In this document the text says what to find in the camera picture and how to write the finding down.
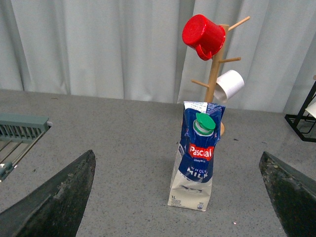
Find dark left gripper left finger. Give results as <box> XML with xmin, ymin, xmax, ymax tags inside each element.
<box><xmin>0</xmin><ymin>150</ymin><xmax>96</xmax><ymax>237</ymax></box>

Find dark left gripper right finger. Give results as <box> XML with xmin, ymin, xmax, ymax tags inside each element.
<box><xmin>259</xmin><ymin>152</ymin><xmax>316</xmax><ymax>237</ymax></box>

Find blue white milk carton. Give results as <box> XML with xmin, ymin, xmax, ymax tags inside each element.
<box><xmin>168</xmin><ymin>101</ymin><xmax>225</xmax><ymax>211</ymax></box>

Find white cup on tree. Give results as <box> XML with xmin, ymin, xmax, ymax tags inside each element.
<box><xmin>214</xmin><ymin>70</ymin><xmax>244</xmax><ymax>103</ymax></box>

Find red plastic cup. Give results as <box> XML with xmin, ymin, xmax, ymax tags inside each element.
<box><xmin>182</xmin><ymin>14</ymin><xmax>226</xmax><ymax>61</ymax></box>

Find grey-green dish rack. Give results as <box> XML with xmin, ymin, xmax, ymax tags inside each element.
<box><xmin>0</xmin><ymin>113</ymin><xmax>50</xmax><ymax>181</ymax></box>

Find wooden mug tree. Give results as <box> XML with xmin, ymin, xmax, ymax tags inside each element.
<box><xmin>191</xmin><ymin>16</ymin><xmax>251</xmax><ymax>137</ymax></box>

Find white curtain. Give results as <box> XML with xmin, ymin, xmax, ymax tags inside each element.
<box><xmin>0</xmin><ymin>0</ymin><xmax>316</xmax><ymax>114</ymax></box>

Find black wire mug rack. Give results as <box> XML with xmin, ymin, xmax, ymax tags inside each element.
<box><xmin>284</xmin><ymin>75</ymin><xmax>316</xmax><ymax>143</ymax></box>

